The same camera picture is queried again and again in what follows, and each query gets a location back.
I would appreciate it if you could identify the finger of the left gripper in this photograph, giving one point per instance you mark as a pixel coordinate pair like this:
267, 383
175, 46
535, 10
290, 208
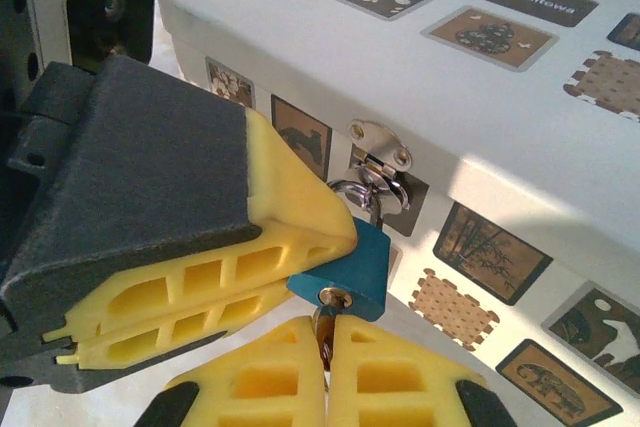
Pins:
160, 172
150, 342

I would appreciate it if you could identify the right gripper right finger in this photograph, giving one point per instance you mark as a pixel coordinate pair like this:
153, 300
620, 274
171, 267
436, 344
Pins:
390, 382

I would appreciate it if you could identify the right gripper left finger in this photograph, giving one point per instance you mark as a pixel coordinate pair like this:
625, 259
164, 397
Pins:
270, 382

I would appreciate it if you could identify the small metal key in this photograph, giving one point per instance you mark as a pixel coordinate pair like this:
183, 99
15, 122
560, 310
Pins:
325, 334

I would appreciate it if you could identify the blue padlock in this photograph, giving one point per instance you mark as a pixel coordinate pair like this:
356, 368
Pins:
360, 267

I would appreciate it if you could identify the white box with picture tiles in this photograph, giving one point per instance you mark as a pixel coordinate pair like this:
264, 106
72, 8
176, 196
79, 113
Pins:
450, 122

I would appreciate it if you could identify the silver metal hasp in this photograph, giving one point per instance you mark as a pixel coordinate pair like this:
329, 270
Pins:
380, 139

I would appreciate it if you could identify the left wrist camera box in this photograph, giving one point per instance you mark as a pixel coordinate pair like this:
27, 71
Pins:
115, 2

